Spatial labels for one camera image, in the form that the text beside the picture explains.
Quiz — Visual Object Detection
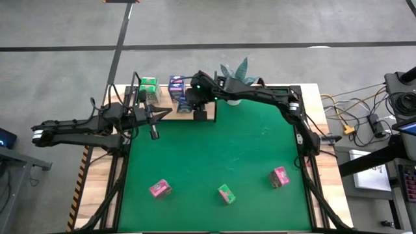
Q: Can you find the green snake plant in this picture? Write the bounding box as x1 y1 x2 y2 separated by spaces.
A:
220 57 261 86

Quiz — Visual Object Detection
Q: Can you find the Raisin Bran cereal box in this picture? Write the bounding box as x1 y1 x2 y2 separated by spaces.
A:
268 166 291 189
148 179 173 200

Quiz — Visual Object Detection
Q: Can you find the black metal shelf frame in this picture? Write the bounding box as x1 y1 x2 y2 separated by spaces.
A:
124 70 218 123

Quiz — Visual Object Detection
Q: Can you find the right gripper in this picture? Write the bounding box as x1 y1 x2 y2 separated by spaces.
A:
185 70 217 122

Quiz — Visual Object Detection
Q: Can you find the black device blue light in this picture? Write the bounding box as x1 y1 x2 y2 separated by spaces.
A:
0 127 18 150

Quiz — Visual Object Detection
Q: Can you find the coiled black cable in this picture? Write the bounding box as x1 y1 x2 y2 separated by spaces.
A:
388 92 416 118

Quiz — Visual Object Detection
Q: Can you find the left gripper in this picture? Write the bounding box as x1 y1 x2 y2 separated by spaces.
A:
131 90 173 140

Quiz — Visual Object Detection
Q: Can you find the white paper sheet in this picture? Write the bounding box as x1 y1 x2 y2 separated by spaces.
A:
349 149 393 192

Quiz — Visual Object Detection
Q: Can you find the grey side desk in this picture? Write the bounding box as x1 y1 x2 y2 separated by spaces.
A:
334 142 416 234
0 146 53 225

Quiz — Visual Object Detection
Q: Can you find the green table mat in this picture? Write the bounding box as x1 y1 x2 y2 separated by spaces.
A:
118 99 313 232

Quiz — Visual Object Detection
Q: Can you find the grey equipment case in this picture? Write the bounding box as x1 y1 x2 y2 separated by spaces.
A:
383 66 416 123

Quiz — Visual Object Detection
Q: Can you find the tablet screen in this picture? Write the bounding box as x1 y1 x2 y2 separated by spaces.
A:
391 117 416 137

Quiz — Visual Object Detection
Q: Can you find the wooden shelf board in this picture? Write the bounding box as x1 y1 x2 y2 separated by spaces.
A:
137 84 216 121

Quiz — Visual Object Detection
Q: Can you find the black diagonal beam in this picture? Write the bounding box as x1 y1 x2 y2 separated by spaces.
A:
337 133 416 178

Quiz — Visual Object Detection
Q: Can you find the yellow black hazard tape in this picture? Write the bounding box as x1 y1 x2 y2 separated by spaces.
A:
66 144 92 232

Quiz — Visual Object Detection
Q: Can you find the black power adapter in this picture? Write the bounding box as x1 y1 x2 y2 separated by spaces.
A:
367 113 387 139

